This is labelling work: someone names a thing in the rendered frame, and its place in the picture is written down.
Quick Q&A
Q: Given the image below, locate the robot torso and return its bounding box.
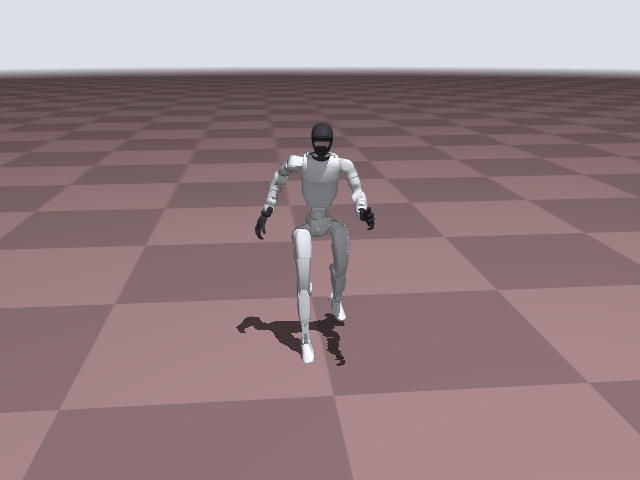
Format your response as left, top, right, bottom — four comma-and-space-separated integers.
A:
301, 152, 340, 237

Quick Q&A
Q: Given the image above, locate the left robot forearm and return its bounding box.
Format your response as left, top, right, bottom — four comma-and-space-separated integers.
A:
355, 191, 368, 219

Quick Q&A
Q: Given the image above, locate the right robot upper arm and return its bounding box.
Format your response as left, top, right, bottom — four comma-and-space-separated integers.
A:
275, 155, 304, 185

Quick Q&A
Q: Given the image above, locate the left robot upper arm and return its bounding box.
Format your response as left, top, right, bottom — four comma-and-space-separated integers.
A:
339, 158, 362, 204

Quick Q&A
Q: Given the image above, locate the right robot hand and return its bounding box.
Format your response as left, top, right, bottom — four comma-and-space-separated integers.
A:
255, 207, 273, 239

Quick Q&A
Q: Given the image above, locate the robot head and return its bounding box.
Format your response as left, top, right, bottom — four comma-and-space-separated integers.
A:
310, 123, 333, 161

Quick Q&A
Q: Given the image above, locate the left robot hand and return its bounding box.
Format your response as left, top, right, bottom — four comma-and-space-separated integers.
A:
358, 207, 375, 230

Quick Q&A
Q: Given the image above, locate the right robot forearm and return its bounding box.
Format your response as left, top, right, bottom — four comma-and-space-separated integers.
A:
263, 172, 281, 213

